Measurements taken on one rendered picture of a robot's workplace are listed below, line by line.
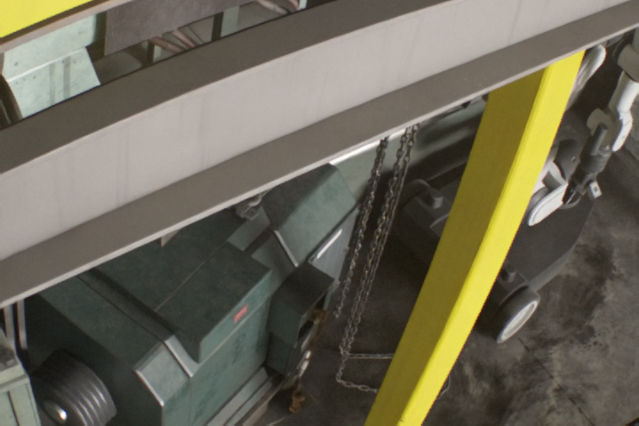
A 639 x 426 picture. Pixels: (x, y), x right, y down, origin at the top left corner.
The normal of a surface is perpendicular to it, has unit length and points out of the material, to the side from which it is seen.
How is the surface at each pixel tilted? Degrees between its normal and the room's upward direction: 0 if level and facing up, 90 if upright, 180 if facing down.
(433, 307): 90
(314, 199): 45
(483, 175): 90
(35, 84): 90
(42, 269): 0
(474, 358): 0
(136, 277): 0
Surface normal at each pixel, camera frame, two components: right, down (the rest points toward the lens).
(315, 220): 0.67, -0.12
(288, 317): -0.56, 0.56
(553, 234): 0.14, -0.66
